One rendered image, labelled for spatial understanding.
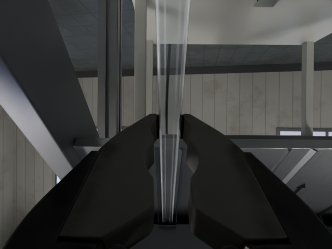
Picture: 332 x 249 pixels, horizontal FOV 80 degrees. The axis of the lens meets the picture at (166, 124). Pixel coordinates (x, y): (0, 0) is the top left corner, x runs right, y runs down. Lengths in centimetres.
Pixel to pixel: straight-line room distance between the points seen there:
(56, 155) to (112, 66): 28
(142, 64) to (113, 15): 16
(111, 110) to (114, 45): 13
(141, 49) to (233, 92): 301
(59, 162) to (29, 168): 461
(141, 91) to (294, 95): 336
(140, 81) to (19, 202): 471
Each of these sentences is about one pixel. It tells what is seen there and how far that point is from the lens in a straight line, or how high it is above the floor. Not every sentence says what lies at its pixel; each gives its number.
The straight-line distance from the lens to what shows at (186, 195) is 25.
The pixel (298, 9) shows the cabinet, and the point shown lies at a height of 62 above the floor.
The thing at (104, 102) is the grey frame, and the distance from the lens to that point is 42.
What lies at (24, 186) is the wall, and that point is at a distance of 494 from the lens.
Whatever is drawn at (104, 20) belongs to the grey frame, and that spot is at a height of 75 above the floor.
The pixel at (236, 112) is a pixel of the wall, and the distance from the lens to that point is 348.
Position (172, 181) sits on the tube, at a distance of 19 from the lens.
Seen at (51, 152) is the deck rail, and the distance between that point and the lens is 18.
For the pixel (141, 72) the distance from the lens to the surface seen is 56.
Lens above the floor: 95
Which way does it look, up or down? level
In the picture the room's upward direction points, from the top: 180 degrees counter-clockwise
